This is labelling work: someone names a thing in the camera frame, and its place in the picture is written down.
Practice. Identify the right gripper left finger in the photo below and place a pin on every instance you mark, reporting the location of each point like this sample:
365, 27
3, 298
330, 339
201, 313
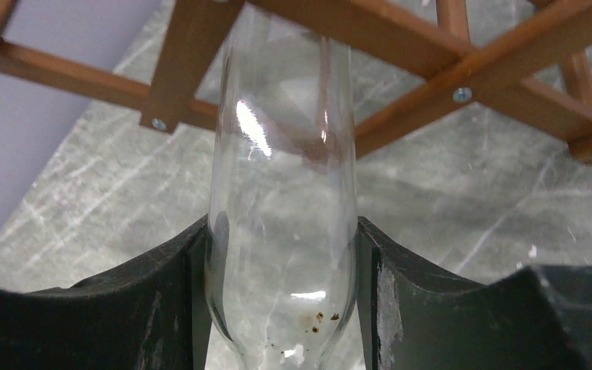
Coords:
147, 313

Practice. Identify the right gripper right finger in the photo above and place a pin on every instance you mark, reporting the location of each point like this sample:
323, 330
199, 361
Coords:
414, 314

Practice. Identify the brown wooden wine rack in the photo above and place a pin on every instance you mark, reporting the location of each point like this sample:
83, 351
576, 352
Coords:
537, 72

